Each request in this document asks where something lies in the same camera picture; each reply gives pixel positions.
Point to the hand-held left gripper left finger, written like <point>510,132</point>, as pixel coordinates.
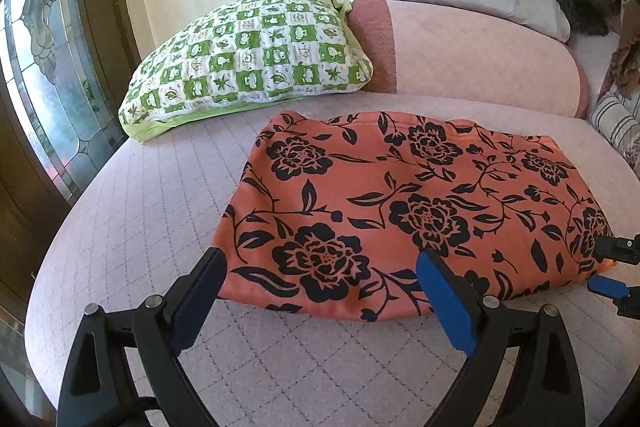
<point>200,294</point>

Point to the wooden door with stained glass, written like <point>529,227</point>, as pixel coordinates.
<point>60,82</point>

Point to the bed with pink quilted sheet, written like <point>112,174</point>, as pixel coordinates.
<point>300,357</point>

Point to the green checkered pillow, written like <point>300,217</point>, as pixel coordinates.
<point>245,57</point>

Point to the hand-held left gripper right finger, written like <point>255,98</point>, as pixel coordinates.
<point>447,302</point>

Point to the striped cushion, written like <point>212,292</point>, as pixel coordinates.
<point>617,127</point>

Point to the orange black floral shirt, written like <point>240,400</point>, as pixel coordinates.
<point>400,217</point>

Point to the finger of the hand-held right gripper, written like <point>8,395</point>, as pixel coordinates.
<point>607,287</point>
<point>620,249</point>

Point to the brown crumpled cloth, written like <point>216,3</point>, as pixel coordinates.
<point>627,52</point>

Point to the pink bolster pillow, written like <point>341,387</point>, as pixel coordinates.
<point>475,57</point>

